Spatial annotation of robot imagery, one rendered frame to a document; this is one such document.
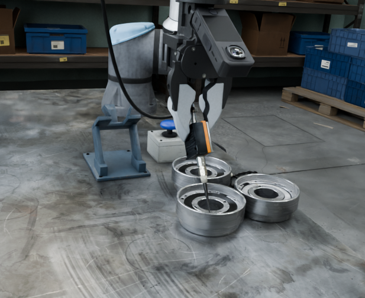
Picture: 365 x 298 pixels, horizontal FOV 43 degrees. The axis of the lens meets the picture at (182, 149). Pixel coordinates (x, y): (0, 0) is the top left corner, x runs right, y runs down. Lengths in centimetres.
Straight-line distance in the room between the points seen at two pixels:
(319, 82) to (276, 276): 434
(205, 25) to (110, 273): 34
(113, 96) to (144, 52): 14
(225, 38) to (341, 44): 411
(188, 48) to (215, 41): 6
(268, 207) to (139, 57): 60
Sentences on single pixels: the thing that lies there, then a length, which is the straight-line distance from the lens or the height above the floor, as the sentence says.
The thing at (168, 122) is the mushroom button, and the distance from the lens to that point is 92.
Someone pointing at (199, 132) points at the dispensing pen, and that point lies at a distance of 67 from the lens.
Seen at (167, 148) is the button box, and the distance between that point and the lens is 91.
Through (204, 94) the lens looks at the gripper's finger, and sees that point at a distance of 67.
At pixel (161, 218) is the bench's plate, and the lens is 71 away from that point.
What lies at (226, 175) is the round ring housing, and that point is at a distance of 78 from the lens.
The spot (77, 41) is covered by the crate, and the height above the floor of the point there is 57.
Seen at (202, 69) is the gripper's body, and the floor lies 103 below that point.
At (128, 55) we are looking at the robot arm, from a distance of 118.
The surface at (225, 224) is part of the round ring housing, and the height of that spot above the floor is 82.
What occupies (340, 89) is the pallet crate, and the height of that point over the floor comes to 24.
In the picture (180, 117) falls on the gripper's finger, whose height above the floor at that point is 96.
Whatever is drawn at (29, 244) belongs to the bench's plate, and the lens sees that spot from 66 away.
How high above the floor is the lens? 115
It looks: 20 degrees down
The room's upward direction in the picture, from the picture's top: 4 degrees clockwise
